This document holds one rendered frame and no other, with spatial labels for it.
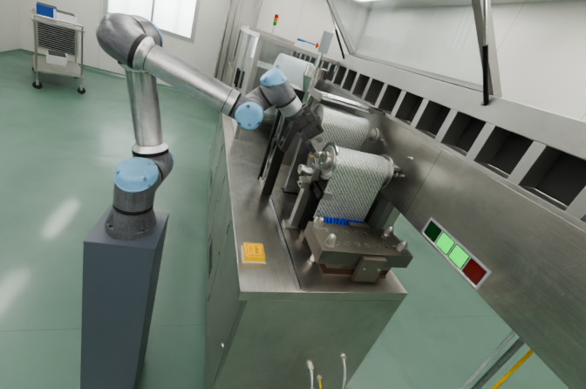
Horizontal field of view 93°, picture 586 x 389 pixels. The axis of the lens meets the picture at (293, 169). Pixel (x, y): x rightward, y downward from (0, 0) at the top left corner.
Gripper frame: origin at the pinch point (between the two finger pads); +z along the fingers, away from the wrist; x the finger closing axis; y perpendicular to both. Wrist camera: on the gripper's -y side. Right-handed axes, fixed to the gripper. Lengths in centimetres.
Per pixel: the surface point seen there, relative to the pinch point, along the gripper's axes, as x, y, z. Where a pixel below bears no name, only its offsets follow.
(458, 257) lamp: -43, 18, 34
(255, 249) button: -16.2, -36.8, 8.0
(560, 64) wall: 121, 248, 147
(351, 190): -6.9, 4.2, 18.6
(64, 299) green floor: 37, -157, 8
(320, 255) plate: -26.5, -18.2, 17.7
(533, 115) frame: -37, 54, 6
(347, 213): -6.8, -2.3, 27.7
